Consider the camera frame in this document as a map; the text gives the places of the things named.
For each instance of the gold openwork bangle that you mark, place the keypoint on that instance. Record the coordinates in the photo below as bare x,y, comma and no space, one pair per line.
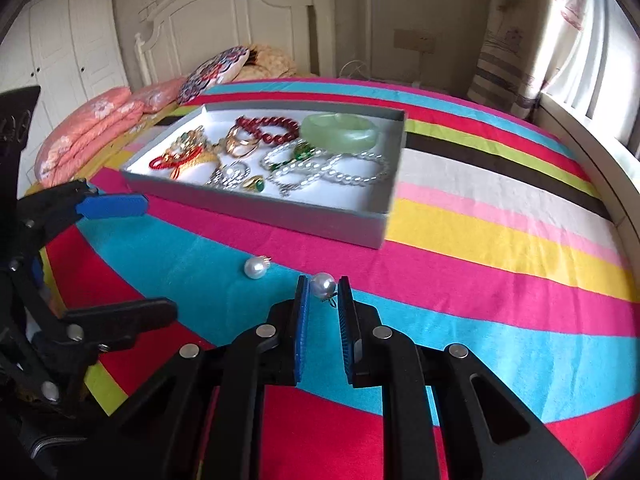
200,167

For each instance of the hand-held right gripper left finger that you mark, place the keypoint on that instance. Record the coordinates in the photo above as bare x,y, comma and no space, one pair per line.
301,330

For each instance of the white wardrobe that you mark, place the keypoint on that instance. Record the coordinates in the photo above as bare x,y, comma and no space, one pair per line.
75,35

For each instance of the round patterned cushion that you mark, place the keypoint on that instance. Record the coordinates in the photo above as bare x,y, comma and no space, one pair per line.
210,72

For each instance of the colourful striped cloth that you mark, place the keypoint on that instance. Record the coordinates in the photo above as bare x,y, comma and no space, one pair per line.
475,260

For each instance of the white bed headboard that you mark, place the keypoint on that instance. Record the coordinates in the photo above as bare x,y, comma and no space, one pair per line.
225,20

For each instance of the pearl earring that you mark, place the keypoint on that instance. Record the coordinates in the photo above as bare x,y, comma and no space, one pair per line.
254,266
322,285

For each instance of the green jade bangle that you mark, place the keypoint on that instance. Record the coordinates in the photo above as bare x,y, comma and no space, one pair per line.
340,137

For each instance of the printed curtain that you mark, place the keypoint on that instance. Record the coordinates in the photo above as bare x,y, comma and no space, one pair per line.
565,20

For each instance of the gold twisted bangle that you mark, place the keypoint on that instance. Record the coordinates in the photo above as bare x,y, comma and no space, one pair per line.
240,147

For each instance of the yellow pillow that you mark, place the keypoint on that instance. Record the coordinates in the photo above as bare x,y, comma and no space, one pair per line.
272,62

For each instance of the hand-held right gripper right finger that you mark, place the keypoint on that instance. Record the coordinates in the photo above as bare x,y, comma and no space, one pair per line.
345,330

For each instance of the pink folded quilt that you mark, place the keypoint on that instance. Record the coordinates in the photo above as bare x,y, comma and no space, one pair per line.
90,125

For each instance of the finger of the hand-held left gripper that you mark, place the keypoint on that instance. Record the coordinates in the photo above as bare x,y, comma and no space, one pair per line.
125,315
112,206

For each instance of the grey jewelry box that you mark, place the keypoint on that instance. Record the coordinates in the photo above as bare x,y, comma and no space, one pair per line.
350,195

